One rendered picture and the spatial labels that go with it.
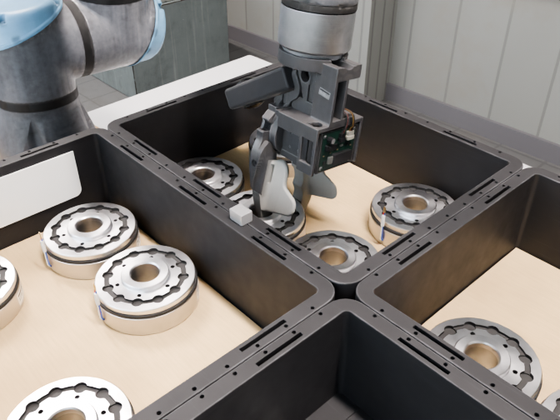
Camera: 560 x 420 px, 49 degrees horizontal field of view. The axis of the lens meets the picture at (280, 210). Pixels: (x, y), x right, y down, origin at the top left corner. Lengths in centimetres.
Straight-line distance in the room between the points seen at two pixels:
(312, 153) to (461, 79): 220
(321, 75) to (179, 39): 248
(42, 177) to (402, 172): 44
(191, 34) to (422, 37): 109
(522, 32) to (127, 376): 224
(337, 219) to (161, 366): 29
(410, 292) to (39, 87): 61
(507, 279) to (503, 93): 204
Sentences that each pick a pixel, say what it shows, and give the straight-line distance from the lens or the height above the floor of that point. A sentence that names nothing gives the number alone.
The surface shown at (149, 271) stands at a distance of 65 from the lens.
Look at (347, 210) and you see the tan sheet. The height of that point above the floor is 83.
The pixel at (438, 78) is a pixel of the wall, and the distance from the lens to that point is 285.
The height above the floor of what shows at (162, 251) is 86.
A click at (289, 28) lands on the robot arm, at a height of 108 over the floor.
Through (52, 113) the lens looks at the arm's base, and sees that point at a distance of 96.
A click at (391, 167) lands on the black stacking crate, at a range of 82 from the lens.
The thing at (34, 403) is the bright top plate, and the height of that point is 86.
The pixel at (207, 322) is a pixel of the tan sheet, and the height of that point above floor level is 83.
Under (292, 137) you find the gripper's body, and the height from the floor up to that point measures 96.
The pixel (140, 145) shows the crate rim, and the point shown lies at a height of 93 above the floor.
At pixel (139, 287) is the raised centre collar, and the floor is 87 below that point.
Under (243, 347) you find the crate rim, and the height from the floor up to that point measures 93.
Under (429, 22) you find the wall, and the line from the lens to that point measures 282.
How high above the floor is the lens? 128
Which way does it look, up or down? 35 degrees down
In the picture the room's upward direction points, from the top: straight up
